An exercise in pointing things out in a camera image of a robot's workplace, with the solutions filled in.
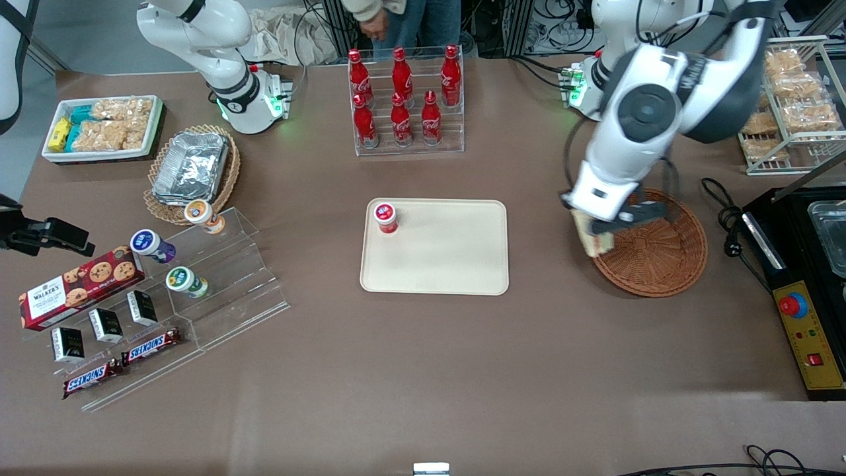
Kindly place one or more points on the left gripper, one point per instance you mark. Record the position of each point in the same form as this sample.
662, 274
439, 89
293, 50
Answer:
565, 202

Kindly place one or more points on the sandwich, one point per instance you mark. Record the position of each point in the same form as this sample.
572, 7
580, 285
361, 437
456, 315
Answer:
590, 241

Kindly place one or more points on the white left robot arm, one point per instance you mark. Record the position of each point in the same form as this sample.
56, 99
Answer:
651, 109

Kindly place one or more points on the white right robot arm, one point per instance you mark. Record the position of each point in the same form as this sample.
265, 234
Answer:
225, 39

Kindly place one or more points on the flat round wicker basket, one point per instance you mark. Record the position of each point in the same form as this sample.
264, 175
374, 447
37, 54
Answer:
661, 258

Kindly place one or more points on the deep wicker basket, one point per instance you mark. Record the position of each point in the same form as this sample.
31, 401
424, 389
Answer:
158, 210

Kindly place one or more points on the aluminium foil tray stack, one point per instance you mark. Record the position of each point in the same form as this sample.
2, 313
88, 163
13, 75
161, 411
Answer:
192, 165

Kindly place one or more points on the cream plastic serving tray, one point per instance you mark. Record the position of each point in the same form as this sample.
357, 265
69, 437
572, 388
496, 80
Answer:
449, 251

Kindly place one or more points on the bystander bare hand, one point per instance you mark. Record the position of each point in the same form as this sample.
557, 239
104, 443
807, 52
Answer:
375, 25

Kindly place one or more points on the red Walkers cookie box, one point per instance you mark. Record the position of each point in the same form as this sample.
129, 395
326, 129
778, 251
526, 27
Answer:
86, 284

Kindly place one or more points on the purple gum bottle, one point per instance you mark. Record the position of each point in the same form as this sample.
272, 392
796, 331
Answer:
147, 242

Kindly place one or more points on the white plastic bin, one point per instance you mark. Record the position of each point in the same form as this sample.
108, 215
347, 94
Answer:
99, 156

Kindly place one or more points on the small black white box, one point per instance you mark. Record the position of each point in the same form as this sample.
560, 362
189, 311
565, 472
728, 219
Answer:
106, 325
142, 307
67, 344

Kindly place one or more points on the yellow snack pack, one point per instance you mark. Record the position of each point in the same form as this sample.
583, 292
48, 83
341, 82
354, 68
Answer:
58, 134

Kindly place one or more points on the clear bag of puffed snacks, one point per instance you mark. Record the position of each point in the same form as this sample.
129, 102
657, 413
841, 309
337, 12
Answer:
122, 109
99, 135

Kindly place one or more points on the teal snack pack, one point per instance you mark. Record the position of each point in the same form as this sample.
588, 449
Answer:
79, 116

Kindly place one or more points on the green gum bottle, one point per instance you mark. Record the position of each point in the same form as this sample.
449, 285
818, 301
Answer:
180, 279

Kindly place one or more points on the orange gum bottle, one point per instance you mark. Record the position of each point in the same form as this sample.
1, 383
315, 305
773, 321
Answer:
198, 213

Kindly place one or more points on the Snickers chocolate bar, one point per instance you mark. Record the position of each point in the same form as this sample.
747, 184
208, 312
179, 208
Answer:
92, 378
152, 345

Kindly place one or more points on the bagged fried snack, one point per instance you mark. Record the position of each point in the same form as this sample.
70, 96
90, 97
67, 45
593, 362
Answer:
809, 116
760, 123
796, 86
783, 63
767, 149

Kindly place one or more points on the black countertop appliance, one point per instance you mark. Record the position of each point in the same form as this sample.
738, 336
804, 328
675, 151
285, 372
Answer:
786, 231

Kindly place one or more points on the clear acrylic stepped snack stand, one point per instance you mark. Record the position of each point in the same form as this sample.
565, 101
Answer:
231, 284

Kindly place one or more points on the red emergency stop button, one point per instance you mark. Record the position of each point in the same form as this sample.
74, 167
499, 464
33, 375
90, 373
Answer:
793, 305

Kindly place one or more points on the grey metal bar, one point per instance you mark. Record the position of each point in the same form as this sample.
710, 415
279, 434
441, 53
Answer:
813, 175

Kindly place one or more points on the red cola bottle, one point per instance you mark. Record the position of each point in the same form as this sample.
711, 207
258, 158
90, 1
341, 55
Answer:
357, 76
451, 74
402, 74
364, 124
400, 122
431, 120

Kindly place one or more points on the clear acrylic bottle stand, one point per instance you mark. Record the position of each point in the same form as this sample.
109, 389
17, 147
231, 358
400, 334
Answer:
410, 151

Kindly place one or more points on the clear plastic container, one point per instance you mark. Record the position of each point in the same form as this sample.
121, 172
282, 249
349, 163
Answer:
829, 238

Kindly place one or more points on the red gum bottle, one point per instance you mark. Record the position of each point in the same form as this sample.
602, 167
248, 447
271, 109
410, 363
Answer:
385, 215

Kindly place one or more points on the yellow control panel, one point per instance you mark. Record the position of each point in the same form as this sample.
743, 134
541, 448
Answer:
819, 330

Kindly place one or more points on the person in blue jeans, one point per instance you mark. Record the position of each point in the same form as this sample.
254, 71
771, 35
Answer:
423, 20

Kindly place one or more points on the white crumpled cloth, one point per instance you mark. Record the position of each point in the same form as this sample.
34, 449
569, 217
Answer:
284, 36

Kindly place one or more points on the small white silver object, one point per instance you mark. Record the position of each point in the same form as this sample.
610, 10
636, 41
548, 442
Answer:
431, 469

